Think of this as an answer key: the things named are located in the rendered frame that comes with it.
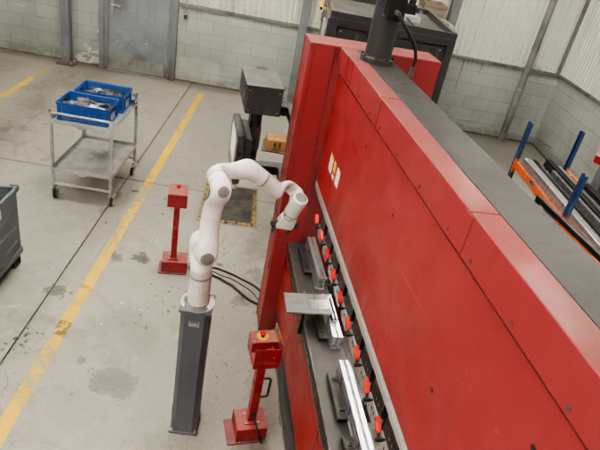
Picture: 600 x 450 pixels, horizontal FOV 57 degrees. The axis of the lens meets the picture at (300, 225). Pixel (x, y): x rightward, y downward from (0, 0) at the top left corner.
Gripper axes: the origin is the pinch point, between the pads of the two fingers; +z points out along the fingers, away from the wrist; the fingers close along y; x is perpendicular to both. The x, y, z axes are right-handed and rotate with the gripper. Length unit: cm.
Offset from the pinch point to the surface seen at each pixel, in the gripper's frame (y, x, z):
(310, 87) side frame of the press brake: 14, 90, -32
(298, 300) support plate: 20.4, -27.2, 28.4
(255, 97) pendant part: -13, 98, -7
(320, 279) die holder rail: 43, -3, 42
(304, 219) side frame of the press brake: 41, 52, 51
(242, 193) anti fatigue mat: 58, 225, 243
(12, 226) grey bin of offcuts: -157, 92, 175
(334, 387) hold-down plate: 29, -84, 12
